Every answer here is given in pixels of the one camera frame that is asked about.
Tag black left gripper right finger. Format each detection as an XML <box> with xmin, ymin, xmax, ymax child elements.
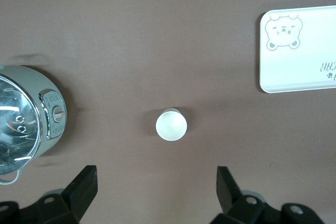
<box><xmin>209</xmin><ymin>166</ymin><xmax>323</xmax><ymax>224</ymax></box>

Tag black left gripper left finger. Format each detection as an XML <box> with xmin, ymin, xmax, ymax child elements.
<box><xmin>0</xmin><ymin>165</ymin><xmax>99</xmax><ymax>224</ymax></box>

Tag cream bear print tray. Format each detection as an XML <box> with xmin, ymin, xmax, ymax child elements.
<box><xmin>258</xmin><ymin>5</ymin><xmax>336</xmax><ymax>94</ymax></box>

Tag grey-green electric cooking pot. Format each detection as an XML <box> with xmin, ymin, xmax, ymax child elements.
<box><xmin>0</xmin><ymin>63</ymin><xmax>67</xmax><ymax>185</ymax></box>

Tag white plastic cup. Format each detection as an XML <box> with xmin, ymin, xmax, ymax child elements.
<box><xmin>155</xmin><ymin>107</ymin><xmax>188</xmax><ymax>141</ymax></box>

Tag glass pot lid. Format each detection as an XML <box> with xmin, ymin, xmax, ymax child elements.
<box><xmin>0</xmin><ymin>73</ymin><xmax>43</xmax><ymax>175</ymax></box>

